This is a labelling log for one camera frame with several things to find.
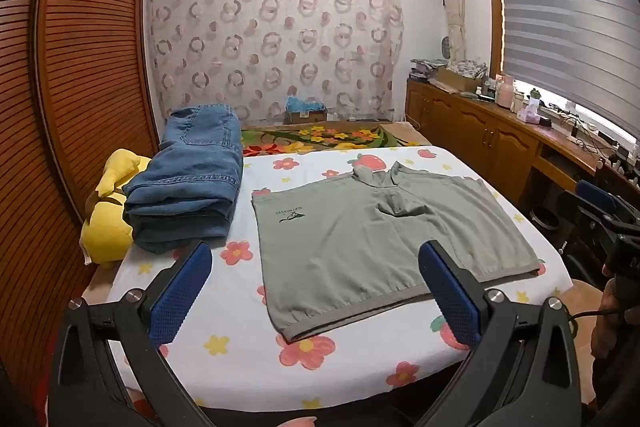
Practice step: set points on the long wooden cabinet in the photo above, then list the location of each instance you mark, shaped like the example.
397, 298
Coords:
480, 137

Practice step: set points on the grey striped window blind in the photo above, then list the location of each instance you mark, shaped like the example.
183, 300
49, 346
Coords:
565, 7

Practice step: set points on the purple bottle with green cap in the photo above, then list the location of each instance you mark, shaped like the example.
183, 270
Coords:
531, 109

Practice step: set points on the green pants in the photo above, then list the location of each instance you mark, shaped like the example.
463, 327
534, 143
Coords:
360, 247

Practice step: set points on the folded blue jeans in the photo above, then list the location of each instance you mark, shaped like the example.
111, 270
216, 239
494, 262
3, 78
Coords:
185, 187

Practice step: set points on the pink bottle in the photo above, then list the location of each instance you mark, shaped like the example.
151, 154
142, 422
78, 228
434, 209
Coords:
506, 93

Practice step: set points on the person's right forearm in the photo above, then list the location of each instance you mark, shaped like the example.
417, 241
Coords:
622, 389

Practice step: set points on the cardboard box with blue cloth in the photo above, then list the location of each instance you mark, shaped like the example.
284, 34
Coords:
305, 109

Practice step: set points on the louvered wooden wardrobe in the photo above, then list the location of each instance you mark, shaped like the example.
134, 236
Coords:
85, 57

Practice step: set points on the white floral bed sheet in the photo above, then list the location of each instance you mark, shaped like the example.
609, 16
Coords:
240, 357

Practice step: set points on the green floral blanket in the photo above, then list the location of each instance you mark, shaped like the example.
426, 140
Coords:
320, 137

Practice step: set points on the stack of magazines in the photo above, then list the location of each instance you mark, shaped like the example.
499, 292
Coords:
425, 68

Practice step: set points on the circle patterned curtain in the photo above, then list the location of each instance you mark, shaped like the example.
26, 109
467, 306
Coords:
270, 42

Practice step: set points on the dark waste bin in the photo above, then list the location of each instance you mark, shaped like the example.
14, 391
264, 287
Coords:
545, 218

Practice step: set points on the person's right hand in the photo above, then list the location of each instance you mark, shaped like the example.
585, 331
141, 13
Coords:
605, 332

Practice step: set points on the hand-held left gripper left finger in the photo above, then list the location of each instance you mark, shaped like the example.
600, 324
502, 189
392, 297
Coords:
184, 294

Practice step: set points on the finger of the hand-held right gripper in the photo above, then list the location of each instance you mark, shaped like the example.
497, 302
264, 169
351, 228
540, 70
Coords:
585, 219
595, 194

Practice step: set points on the yellow plush toy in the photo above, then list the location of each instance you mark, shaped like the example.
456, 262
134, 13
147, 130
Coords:
107, 227

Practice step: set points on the open cardboard box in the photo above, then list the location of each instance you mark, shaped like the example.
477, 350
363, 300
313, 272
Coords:
452, 79

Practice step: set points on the patterned cloth bundle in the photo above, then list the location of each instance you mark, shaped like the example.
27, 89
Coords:
467, 68

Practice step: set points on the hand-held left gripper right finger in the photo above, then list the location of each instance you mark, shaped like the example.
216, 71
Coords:
450, 299

